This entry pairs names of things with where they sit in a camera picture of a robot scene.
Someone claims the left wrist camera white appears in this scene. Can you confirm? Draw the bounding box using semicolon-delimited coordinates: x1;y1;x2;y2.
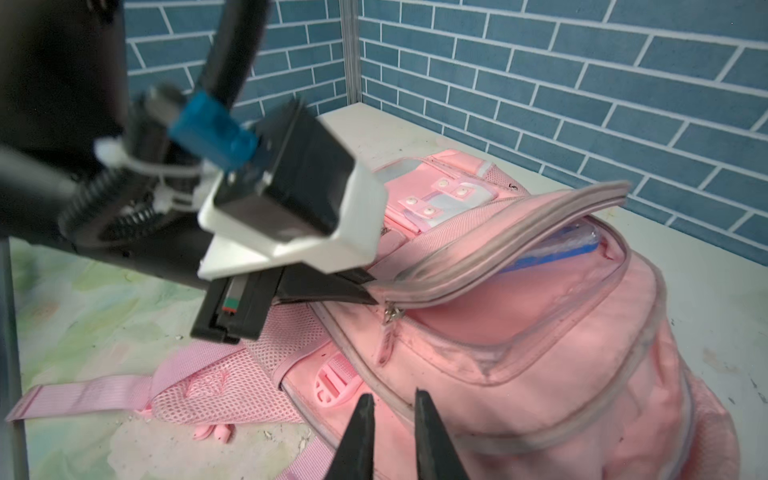
168;93;388;280

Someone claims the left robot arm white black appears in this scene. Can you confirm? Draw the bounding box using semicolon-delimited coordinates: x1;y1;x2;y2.
1;1;386;343

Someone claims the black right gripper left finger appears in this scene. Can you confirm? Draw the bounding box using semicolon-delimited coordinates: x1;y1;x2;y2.
325;394;375;480

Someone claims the pink student backpack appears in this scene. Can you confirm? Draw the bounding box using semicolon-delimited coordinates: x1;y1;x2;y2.
9;150;740;479

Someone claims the blue geometry set case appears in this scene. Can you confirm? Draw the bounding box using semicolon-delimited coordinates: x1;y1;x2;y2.
499;221;601;274

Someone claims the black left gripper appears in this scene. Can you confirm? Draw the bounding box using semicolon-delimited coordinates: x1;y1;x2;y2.
190;264;377;345

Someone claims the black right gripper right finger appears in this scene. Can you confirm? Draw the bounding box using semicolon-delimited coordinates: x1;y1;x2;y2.
414;389;469;480

